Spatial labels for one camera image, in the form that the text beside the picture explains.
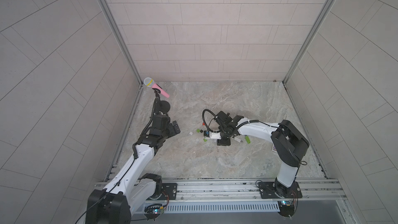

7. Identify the green usb drive far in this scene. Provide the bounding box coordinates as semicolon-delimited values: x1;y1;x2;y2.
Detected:
245;135;251;144

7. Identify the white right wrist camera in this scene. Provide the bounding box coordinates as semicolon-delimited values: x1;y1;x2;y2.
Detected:
203;130;222;140

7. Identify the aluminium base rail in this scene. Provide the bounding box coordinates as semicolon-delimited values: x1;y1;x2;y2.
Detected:
93;177;347;215

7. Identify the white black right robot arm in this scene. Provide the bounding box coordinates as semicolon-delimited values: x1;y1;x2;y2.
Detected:
202;109;309;202

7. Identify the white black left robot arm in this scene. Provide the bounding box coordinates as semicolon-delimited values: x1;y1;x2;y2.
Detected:
77;93;180;224

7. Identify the pink toy microphone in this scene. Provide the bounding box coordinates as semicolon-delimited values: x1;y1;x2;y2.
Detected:
143;77;170;98

